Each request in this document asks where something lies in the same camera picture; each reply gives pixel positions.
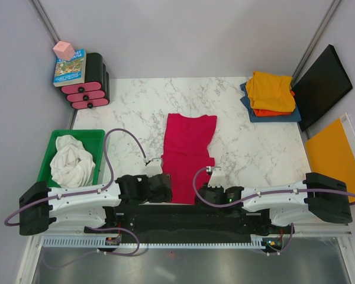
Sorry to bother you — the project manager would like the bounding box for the crimson red t-shirt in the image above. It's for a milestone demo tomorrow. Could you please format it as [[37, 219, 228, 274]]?
[[162, 114, 217, 205]]

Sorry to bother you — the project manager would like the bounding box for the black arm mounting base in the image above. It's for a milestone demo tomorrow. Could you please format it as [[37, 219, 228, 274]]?
[[86, 204, 293, 242]]

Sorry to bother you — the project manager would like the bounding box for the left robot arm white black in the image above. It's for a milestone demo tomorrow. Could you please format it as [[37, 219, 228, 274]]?
[[19, 173, 172, 236]]

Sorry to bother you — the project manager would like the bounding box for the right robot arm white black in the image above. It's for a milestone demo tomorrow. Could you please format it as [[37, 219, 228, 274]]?
[[192, 169, 355, 233]]

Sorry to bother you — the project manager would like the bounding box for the white crumpled cloth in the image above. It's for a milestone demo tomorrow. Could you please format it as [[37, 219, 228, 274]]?
[[50, 135, 96, 188]]

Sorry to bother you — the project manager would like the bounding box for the green plastic tray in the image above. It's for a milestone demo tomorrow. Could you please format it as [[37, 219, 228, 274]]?
[[37, 130, 105, 188]]

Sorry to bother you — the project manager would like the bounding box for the blue folded t-shirt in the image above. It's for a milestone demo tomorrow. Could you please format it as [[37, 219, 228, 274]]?
[[240, 82, 301, 123]]

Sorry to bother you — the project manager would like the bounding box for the black pink mini drawer unit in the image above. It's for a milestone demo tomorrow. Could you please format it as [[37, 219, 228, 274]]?
[[60, 53, 110, 109]]

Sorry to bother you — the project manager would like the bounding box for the mustard yellow folded t-shirt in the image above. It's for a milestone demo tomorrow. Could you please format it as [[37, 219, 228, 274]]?
[[246, 71, 296, 112]]

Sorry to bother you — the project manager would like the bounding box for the orange folder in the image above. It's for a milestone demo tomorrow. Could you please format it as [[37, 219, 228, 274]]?
[[305, 118, 355, 194]]

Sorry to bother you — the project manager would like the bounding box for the colourful paperback book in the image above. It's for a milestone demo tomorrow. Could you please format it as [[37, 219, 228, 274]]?
[[53, 49, 86, 88]]

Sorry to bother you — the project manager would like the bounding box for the black flat board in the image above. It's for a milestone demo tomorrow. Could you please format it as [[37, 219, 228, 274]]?
[[293, 44, 353, 131]]

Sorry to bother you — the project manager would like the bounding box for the pink cube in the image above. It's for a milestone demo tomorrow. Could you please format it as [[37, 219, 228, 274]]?
[[53, 41, 75, 61]]

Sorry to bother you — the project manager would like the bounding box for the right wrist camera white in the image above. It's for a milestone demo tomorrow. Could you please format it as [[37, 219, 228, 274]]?
[[206, 166, 225, 188]]

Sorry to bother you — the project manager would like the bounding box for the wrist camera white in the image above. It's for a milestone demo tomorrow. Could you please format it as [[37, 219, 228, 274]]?
[[206, 166, 225, 188], [146, 158, 163, 177]]

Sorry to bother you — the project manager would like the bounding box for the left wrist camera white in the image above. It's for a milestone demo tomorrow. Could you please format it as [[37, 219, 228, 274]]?
[[146, 158, 163, 177]]

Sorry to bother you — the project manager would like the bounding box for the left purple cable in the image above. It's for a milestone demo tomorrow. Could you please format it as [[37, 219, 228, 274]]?
[[4, 128, 149, 269]]

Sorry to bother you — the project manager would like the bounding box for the white slotted cable duct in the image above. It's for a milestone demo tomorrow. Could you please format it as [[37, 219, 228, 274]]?
[[42, 235, 282, 249]]

